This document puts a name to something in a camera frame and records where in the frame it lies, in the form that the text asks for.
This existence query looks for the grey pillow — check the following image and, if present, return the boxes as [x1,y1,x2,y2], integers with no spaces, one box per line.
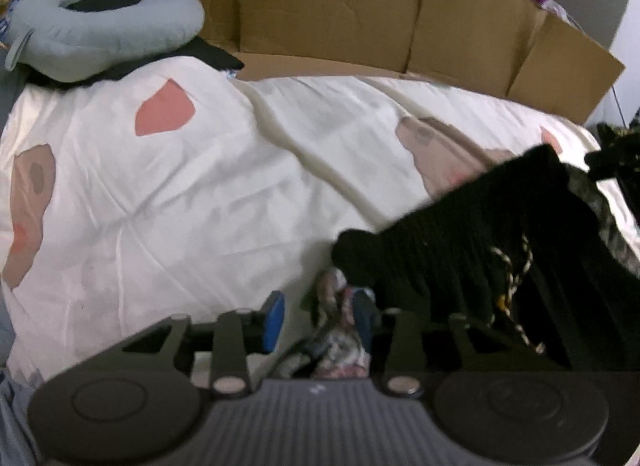
[0,63,27,119]

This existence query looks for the grey-blue neck pillow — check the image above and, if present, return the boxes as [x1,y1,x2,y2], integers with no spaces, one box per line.
[5,0,206,85]

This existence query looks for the cream bear-print blanket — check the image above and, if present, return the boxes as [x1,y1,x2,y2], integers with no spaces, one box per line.
[0,53,640,382]

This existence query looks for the black bear-print shorts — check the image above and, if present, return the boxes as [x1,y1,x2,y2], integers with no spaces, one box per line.
[299,143,640,381]

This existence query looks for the purple detergent bag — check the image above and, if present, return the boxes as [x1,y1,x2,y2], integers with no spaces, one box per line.
[516,0,568,17]

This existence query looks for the folded cardboard sheet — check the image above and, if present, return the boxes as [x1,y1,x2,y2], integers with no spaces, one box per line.
[80,0,627,125]

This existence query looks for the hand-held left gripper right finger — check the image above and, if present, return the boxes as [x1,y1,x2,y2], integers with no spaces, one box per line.
[352,288,516,399]

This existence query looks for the leopard print garment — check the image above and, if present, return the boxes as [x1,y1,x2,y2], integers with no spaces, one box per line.
[584,122,640,183]

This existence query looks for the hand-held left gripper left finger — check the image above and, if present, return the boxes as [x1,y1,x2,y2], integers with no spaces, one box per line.
[122,291,286,397]

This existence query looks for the black cloth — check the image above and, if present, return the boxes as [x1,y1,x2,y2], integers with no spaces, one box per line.
[65,36,246,82]

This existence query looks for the light blue garment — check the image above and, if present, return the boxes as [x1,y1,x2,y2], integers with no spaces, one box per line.
[0,291,42,466]

